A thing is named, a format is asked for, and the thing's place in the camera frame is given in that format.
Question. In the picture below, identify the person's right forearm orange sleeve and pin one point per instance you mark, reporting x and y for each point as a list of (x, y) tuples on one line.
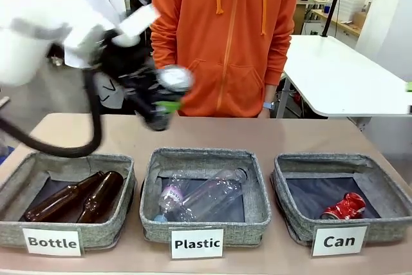
[(164, 49)]

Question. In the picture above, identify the grey fabric can basket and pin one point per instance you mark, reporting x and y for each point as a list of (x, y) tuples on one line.
[(383, 191)]

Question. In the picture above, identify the blue wrist watch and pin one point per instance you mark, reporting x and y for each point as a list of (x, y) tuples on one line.
[(268, 105)]

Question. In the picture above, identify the orange hoodie person torso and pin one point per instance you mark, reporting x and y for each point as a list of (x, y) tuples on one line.
[(225, 46)]

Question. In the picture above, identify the person's left hand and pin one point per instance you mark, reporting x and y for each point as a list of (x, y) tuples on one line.
[(265, 113)]

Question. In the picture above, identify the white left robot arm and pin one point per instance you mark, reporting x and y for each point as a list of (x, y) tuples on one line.
[(29, 30)]

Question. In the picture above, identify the person's left forearm orange sleeve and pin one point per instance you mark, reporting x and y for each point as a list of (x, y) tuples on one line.
[(277, 72)]

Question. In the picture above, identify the large clear plastic bottle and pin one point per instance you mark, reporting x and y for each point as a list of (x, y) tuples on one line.
[(215, 191)]

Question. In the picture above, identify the white storage boxes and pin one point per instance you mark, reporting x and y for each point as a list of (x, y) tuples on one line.
[(352, 3)]

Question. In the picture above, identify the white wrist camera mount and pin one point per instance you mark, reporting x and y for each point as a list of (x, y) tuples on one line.
[(138, 20)]

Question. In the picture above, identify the brown glass bottle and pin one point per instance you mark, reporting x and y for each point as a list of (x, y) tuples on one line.
[(54, 204), (103, 191)]

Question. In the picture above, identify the grey fabric bottle basket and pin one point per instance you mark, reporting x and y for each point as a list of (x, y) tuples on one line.
[(106, 233)]

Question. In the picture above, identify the white Plastic label sign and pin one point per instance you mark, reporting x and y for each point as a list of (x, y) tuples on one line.
[(197, 243)]

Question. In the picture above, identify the white Bottle label sign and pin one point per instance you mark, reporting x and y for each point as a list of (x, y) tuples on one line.
[(51, 242)]

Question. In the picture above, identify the wooden workbench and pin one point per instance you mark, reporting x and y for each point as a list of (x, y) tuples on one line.
[(338, 24)]

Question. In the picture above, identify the white side table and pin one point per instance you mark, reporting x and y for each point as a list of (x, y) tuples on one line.
[(338, 75)]

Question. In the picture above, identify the crushed red can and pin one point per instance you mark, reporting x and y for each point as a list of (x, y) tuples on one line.
[(346, 207)]

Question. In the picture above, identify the grey fabric plastic basket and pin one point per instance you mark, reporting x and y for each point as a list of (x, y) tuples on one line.
[(248, 226)]

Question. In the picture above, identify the white Can label sign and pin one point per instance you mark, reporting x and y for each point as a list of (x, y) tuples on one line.
[(339, 241)]

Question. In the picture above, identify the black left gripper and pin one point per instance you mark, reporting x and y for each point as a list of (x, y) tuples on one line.
[(122, 59)]

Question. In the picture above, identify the crushed plastic bottle pink label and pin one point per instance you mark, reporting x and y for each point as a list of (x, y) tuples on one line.
[(172, 194)]

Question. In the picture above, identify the crushed silver can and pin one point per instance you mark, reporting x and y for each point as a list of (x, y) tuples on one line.
[(177, 78)]

